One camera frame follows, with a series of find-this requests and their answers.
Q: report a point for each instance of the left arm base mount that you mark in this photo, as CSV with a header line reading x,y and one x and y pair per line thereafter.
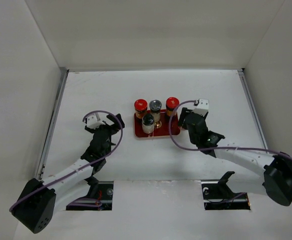
x,y
99,197

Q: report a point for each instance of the short red-lid sauce jar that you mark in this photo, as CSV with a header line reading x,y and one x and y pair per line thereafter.
x,y
140,107

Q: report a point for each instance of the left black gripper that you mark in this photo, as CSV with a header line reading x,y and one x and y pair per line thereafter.
x,y
113,128

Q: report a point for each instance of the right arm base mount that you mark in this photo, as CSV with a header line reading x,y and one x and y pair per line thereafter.
x,y
217,196

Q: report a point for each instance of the tall red-cap sauce bottle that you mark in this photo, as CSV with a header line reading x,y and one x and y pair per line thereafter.
x,y
171,104

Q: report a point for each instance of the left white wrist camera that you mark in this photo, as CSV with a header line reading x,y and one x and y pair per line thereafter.
x,y
93,121

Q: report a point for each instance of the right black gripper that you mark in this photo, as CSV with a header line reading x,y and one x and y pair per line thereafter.
x,y
184,114

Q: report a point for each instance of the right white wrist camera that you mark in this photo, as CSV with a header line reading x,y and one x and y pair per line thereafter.
x,y
202,108

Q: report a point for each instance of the red rectangular tray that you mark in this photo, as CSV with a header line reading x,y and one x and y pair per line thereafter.
x,y
161,129

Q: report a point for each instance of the grey-cap white salt shaker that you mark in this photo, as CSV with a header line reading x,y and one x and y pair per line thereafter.
x,y
155,108

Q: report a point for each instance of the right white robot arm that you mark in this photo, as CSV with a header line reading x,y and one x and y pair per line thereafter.
x,y
273,168

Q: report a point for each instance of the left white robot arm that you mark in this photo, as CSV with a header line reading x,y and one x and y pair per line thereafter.
x,y
40,199

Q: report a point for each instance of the black-cap white bottle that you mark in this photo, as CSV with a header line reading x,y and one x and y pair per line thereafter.
x,y
148,123

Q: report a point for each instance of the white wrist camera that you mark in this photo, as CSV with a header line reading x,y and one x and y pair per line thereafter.
x,y
202,108
93,121

